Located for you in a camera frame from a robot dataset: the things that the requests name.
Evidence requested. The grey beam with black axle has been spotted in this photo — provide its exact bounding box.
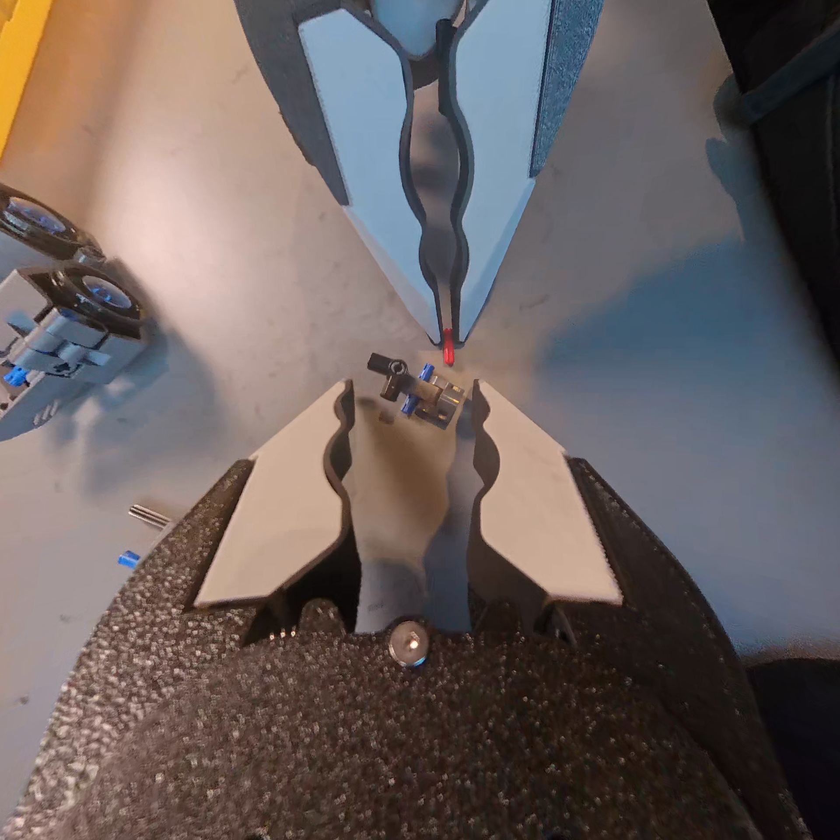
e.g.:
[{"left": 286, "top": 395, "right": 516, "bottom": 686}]
[{"left": 117, "top": 503, "right": 175, "bottom": 569}]

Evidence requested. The large yellow storage bin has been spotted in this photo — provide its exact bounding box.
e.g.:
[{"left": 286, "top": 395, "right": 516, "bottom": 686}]
[{"left": 0, "top": 0, "right": 55, "bottom": 160}]

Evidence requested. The grey twin engine toy assembly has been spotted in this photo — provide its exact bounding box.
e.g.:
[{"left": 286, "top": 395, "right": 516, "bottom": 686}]
[{"left": 0, "top": 182, "right": 152, "bottom": 442}]

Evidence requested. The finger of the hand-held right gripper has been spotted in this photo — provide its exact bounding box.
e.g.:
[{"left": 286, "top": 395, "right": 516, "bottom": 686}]
[
  {"left": 450, "top": 0, "right": 552, "bottom": 349},
  {"left": 298, "top": 8, "right": 442, "bottom": 345}
]

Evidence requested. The grey angular connector piece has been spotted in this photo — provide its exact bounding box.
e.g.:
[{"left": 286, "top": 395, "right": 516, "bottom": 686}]
[{"left": 419, "top": 374, "right": 467, "bottom": 431}]

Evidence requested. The black connector with blue pins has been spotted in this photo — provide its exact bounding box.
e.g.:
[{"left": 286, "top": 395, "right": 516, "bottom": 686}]
[{"left": 367, "top": 352, "right": 435, "bottom": 418}]

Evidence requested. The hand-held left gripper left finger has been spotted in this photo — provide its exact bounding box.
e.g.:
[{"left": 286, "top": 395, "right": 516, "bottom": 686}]
[{"left": 193, "top": 379, "right": 355, "bottom": 608}]

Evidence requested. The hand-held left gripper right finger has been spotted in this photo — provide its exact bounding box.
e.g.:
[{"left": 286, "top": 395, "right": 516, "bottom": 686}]
[{"left": 467, "top": 379, "right": 623, "bottom": 605}]

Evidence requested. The grey desk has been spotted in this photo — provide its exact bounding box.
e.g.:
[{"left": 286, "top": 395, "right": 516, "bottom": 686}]
[{"left": 0, "top": 0, "right": 840, "bottom": 808}]

